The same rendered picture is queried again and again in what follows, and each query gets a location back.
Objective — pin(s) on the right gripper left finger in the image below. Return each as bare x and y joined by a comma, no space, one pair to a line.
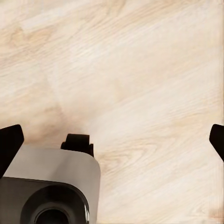
11,140

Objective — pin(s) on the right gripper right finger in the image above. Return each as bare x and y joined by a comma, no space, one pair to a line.
217,139

